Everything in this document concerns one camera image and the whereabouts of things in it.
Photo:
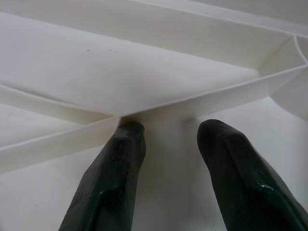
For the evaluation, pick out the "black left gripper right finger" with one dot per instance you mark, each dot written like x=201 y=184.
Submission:
x=245 y=183

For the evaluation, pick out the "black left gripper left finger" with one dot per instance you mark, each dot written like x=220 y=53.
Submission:
x=110 y=187

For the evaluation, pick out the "white plastic table top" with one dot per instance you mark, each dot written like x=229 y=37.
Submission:
x=144 y=60

